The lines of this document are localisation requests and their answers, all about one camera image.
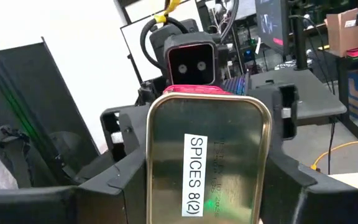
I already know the cardboard box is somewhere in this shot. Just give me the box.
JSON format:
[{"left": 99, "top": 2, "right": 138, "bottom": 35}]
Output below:
[{"left": 326, "top": 2, "right": 358, "bottom": 58}]

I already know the yellow strap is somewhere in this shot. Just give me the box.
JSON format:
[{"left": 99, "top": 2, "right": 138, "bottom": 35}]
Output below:
[{"left": 154, "top": 0, "right": 181, "bottom": 23}]

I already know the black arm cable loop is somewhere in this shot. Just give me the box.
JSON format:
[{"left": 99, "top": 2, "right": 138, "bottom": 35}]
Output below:
[{"left": 139, "top": 16, "right": 190, "bottom": 70}]

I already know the black cable bundle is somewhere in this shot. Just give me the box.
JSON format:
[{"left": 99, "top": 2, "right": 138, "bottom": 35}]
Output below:
[{"left": 219, "top": 0, "right": 241, "bottom": 41}]

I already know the whiteboard with black frame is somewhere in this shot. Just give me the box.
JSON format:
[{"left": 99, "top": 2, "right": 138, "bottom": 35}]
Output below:
[{"left": 120, "top": 0, "right": 205, "bottom": 83}]

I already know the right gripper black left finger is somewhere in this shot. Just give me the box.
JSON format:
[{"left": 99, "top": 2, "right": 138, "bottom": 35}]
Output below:
[{"left": 0, "top": 146, "right": 149, "bottom": 224}]

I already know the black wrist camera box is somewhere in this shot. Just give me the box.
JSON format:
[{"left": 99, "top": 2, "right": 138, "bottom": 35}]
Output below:
[{"left": 163, "top": 30, "right": 221, "bottom": 87}]

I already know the dark computer monitor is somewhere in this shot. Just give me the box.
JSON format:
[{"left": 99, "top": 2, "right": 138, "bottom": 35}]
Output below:
[{"left": 255, "top": 0, "right": 290, "bottom": 55}]

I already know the black side table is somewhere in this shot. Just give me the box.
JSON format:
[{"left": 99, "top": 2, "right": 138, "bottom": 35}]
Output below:
[{"left": 321, "top": 46, "right": 358, "bottom": 141}]

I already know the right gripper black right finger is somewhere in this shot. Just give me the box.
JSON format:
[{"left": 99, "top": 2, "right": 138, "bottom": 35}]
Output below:
[{"left": 259, "top": 151, "right": 358, "bottom": 224}]

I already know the black partition panel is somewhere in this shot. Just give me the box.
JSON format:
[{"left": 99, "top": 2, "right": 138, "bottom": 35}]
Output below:
[{"left": 0, "top": 23, "right": 101, "bottom": 187}]

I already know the yellow floor cable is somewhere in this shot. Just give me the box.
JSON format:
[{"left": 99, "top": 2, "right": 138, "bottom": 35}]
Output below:
[{"left": 311, "top": 139, "right": 358, "bottom": 171}]

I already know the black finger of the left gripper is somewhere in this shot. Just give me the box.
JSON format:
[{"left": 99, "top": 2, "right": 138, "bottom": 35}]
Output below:
[
  {"left": 247, "top": 83, "right": 300, "bottom": 142},
  {"left": 100, "top": 104, "right": 150, "bottom": 164}
]

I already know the black monitor stand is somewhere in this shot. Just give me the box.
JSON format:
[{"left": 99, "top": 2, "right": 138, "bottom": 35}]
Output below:
[{"left": 289, "top": 0, "right": 310, "bottom": 71}]

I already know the spice tin with red lid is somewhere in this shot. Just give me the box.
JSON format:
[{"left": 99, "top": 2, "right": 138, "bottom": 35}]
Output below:
[{"left": 145, "top": 84, "right": 273, "bottom": 224}]

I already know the black hanging cable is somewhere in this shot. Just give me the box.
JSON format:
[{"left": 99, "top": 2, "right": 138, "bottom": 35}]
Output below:
[{"left": 327, "top": 119, "right": 337, "bottom": 175}]

